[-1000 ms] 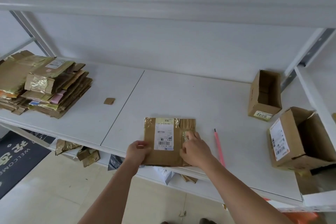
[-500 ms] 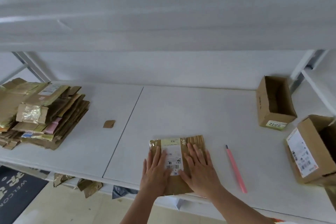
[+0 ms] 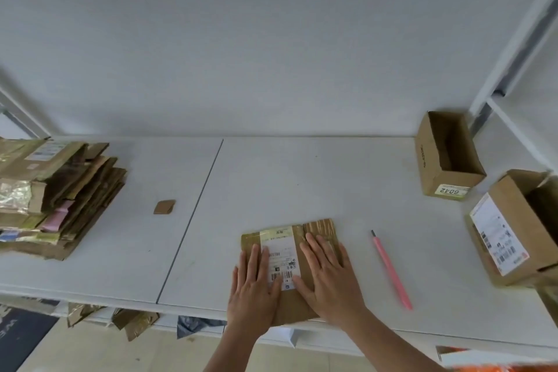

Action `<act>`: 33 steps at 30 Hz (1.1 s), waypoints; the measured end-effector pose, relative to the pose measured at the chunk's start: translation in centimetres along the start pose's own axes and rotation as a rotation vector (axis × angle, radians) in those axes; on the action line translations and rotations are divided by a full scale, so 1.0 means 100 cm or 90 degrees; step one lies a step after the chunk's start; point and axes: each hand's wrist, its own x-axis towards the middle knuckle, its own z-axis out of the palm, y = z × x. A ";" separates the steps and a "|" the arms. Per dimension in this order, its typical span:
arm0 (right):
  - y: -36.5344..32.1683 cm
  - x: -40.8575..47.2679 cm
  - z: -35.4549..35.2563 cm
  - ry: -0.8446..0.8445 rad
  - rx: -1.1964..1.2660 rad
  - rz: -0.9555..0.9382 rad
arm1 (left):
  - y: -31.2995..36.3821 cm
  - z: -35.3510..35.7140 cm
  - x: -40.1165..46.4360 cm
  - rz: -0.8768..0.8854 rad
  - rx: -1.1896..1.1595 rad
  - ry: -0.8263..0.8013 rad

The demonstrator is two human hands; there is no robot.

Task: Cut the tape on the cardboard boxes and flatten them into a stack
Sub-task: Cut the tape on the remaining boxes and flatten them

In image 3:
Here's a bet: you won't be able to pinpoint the person's right hand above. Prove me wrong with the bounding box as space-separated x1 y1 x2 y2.
292 232 368 325

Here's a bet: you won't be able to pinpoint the person's left hand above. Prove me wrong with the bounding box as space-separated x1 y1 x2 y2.
226 244 284 336

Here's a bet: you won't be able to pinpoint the labelled cardboard box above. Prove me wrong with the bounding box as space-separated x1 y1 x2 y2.
241 218 350 327

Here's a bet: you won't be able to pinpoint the person's left forearm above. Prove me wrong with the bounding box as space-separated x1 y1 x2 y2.
191 323 271 372

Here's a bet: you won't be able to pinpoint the person's right forearm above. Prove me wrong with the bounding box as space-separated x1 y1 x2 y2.
326 310 442 372

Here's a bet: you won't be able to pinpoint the pink utility knife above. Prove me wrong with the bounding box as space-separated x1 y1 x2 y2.
371 230 413 311

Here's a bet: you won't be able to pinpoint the grey plastic bag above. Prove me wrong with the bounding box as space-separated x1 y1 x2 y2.
176 315 228 341

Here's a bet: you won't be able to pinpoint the crumpled cardboard pieces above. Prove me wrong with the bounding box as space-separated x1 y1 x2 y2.
65 302 160 342

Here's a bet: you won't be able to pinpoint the small open cardboard box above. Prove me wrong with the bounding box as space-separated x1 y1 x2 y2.
414 111 487 202

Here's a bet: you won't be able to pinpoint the open cardboard box white label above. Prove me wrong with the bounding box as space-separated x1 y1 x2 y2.
465 169 558 288

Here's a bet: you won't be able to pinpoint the orange white clothing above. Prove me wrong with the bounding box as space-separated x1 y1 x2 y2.
435 345 558 372

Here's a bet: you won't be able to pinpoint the stack of flattened cardboard boxes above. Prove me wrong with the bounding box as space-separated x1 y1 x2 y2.
0 137 127 262

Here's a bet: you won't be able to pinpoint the dark floor mat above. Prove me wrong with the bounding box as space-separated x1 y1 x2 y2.
0 303 60 372

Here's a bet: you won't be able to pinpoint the white metal shelf frame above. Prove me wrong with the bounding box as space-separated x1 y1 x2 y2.
467 0 558 176

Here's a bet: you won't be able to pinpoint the white metal shelf post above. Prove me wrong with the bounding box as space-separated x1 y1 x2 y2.
0 80 52 140

